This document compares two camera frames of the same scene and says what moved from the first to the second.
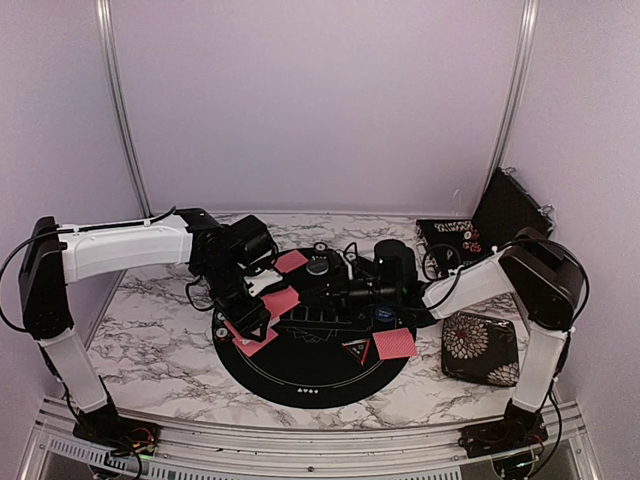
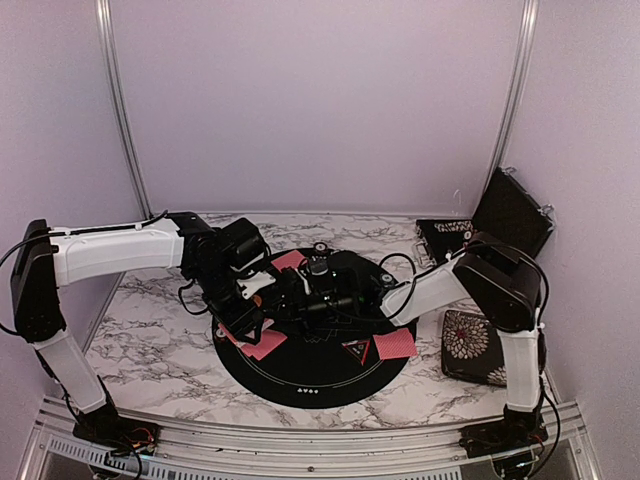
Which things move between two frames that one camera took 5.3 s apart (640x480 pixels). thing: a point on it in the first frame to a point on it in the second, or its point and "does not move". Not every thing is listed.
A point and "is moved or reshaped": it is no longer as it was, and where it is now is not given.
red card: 281,301 is moved or reshaped
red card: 395,343 does not move
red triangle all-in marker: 358,349 does not move
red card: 394,340 does not move
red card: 289,261 does not move
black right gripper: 344,289 to 294,301
